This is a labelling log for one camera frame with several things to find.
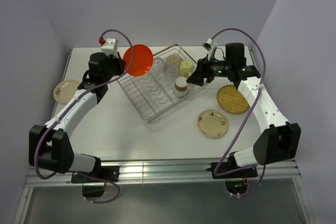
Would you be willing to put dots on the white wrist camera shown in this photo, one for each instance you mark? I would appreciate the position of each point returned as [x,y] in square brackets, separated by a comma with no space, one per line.
[210,46]
[110,47]

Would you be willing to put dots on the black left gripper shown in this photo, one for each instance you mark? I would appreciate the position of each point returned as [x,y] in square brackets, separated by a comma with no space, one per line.
[119,62]

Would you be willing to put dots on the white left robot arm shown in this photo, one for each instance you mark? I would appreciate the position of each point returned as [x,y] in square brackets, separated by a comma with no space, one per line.
[49,144]

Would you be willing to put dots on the pale yellow mug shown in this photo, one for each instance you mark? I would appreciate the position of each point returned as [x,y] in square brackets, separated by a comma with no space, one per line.
[187,68]

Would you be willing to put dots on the metal wire dish rack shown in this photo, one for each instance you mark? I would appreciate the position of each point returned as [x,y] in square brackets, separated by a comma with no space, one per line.
[152,94]

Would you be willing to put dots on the orange plate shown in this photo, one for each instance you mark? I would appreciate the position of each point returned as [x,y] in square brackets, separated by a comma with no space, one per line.
[142,62]

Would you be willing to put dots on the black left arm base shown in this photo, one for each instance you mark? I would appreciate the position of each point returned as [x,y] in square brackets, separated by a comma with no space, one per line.
[99,174]

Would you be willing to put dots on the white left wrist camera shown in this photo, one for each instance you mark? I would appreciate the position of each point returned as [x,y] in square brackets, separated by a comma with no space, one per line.
[110,47]

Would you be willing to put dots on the aluminium table front rail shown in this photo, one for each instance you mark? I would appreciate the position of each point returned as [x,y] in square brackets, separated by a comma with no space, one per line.
[187,171]

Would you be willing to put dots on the cream floral plate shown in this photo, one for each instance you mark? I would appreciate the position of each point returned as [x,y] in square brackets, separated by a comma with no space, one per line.
[65,90]
[212,123]

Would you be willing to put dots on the white ceramic bowl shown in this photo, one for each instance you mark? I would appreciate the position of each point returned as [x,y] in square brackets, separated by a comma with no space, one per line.
[173,60]

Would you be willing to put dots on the clear faceted drinking glass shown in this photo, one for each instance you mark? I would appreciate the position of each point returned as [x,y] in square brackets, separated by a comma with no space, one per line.
[171,73]

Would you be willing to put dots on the brown white ceramic cup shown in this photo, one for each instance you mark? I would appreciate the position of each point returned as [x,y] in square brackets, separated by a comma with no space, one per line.
[180,87]

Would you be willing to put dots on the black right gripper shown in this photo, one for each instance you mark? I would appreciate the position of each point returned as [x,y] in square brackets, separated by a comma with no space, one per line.
[202,71]

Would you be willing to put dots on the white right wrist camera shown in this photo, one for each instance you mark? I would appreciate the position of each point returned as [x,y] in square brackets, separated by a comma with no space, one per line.
[210,46]

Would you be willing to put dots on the yellow woven pattern plate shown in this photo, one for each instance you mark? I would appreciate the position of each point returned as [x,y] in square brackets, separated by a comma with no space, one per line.
[231,100]

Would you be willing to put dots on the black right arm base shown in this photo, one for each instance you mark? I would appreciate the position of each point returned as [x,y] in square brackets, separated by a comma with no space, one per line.
[230,170]

